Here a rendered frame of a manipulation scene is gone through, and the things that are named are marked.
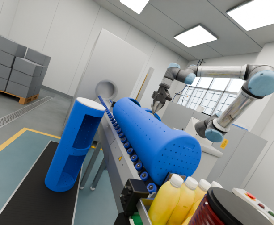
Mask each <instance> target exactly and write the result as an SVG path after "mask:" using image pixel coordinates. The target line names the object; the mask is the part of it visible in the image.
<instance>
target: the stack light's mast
mask: <svg viewBox="0 0 274 225"><path fill-rule="evenodd" d="M207 198H208V200H209V203H210V205H211V207H212V208H213V210H214V211H215V212H216V214H217V215H218V216H219V217H220V218H221V220H222V221H223V222H224V223H225V224H226V225H273V224H272V223H271V222H270V221H269V220H268V219H267V218H266V217H265V216H264V215H263V214H261V213H260V212H259V211H258V210H256V209H255V208H254V207H253V206H251V205H250V204H249V203H247V202H246V201H244V200H243V199H242V198H240V197H238V196H237V195H235V194H233V193H231V192H230V191H227V190H225V189H223V188H220V187H210V188H209V189H208V190H207Z"/></svg>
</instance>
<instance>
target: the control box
mask: <svg viewBox="0 0 274 225"><path fill-rule="evenodd" d="M246 192H247V191H246V190H243V189H238V188H233V189H232V191H231V193H233V194H235V195H237V196H238V197H240V198H242V199H243V200H244V201H246V202H247V203H249V204H250V205H251V206H253V207H254V208H255V209H257V210H259V211H261V212H262V213H263V214H265V215H266V216H267V217H268V218H269V221H270V222H271V223H272V224H273V225H274V216H272V215H270V214H269V213H268V211H272V210H271V209H269V208H268V207H266V206H265V205H264V204H263V203H262V202H260V201H259V200H257V199H254V198H253V199H251V198H250V197H248V194H247V193H246ZM258 203H261V204H263V205H264V206H265V208H262V207H260V206H259V205H258ZM272 212H273V211H272ZM273 213H274V212H273Z"/></svg>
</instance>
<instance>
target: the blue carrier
mask: <svg viewBox="0 0 274 225"><path fill-rule="evenodd" d="M149 113H152V110H150V109H148V108H141V105H140V104H139V102H138V101H136V100H135V99H133V98H130V97H124V98H121V99H119V100H118V101H117V102H116V103H115V105H114V107H113V116H114V119H115V120H116V122H117V124H118V125H119V127H120V128H121V130H122V132H123V133H124V135H125V136H126V138H127V140H128V141H129V143H130V145H131V146H132V148H133V149H134V151H135V153H136V154H137V156H138V157H139V159H140V161H141V162H142V164H143V165H144V167H145V169H146V170H147V172H148V173H149V175H150V177H151V178H152V180H153V181H154V182H155V183H156V184H157V185H159V186H161V185H162V183H163V181H164V179H165V177H166V175H167V173H168V172H172V173H177V174H182V175H185V176H186V178H185V180H184V182H185V181H186V179H187V178H188V177H190V176H191V175H192V174H193V173H194V172H195V171H196V169H197V167H198V165H199V163H200V160H201V156H202V150H201V146H200V144H199V142H198V140H197V139H196V138H194V137H193V136H191V135H190V134H188V133H187V132H185V131H182V130H172V129H171V128H169V127H168V126H166V125H165V124H164V123H162V122H161V119H160V117H159V116H158V114H156V113H155V114H153V115H154V116H152V115H151V114H149Z"/></svg>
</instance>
